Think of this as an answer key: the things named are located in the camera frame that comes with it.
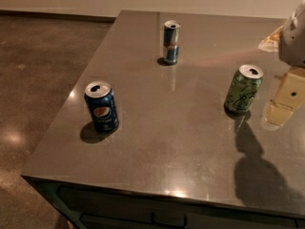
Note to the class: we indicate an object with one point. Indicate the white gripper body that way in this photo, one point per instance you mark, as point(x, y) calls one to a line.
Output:
point(294, 40)

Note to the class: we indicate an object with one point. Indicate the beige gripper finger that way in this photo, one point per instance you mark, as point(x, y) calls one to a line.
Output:
point(289, 96)
point(271, 42)

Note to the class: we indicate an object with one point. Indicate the green soda can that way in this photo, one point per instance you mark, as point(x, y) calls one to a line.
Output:
point(244, 87)

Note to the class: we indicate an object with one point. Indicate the Red Bull can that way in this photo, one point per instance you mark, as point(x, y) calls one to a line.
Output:
point(170, 41)

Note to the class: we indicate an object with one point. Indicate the blue Pepsi can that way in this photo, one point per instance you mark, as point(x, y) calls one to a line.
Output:
point(99, 98)

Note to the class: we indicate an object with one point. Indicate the dark cabinet drawer front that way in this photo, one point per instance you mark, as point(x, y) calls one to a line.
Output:
point(89, 207)

